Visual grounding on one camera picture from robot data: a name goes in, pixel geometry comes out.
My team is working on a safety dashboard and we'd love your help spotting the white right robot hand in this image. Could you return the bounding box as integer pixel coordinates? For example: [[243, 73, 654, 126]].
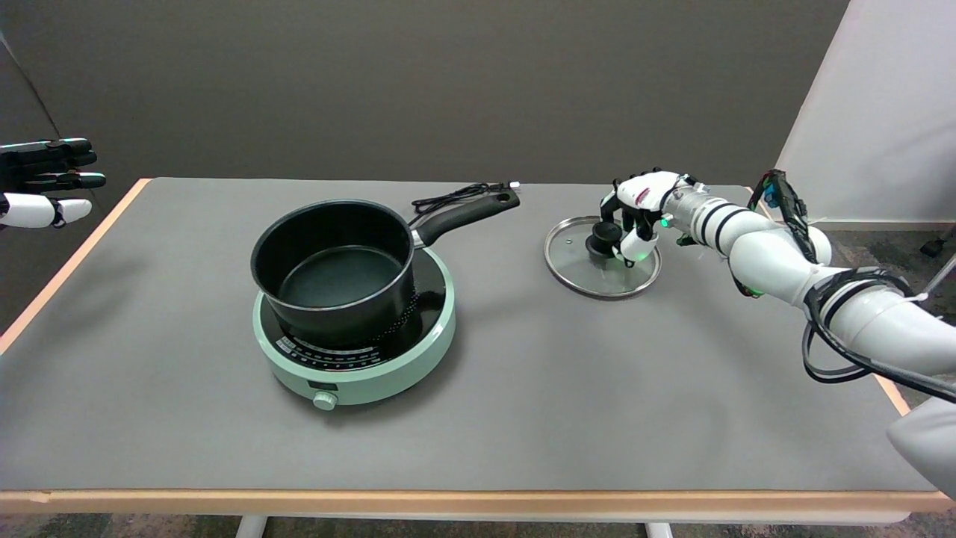
[[597, 169, 699, 266]]

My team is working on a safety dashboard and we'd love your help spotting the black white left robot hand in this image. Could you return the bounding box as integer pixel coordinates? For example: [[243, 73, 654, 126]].
[[0, 138, 107, 231]]

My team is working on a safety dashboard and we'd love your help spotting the glass pot lid black knob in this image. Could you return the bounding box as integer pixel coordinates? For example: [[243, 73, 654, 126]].
[[544, 215, 662, 300]]

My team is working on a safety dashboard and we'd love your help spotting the chair base with castors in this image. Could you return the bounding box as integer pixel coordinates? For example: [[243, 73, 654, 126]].
[[920, 228, 956, 296]]

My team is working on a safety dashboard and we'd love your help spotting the green induction cooker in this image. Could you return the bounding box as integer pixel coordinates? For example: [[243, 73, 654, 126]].
[[252, 247, 456, 412]]

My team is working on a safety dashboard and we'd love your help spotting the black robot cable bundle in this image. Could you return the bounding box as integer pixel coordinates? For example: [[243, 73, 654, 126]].
[[732, 169, 956, 404]]

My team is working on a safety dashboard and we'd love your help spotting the black cooker power cable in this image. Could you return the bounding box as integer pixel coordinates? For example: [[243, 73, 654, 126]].
[[411, 182, 521, 219]]

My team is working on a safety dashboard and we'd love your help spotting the black saucepan with handle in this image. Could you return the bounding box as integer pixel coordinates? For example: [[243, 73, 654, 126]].
[[250, 191, 521, 348]]

